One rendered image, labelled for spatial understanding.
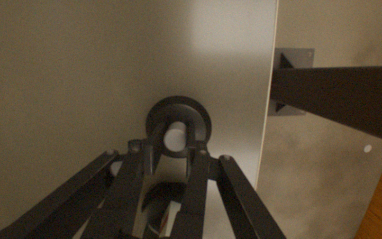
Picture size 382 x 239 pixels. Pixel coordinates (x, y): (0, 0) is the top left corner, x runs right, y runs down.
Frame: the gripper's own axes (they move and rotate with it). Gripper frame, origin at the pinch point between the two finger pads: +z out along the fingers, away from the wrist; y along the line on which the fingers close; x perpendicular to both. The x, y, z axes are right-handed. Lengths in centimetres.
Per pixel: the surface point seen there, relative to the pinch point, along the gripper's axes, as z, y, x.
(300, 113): 100, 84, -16
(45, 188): 7.7, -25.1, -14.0
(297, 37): 101, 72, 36
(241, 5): 7.6, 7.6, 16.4
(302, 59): 100, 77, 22
